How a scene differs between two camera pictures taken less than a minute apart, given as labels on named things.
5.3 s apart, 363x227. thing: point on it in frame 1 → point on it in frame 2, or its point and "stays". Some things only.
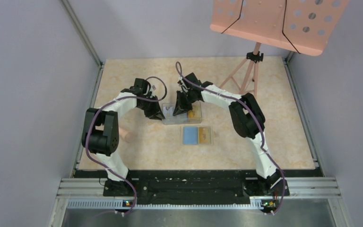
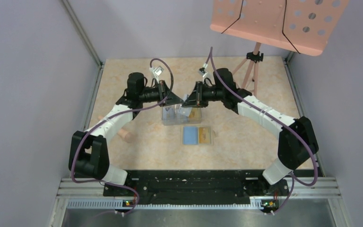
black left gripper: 156,109 → 172,99
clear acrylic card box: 193,117 stays
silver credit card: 168,114 stays
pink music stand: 304,26 stays
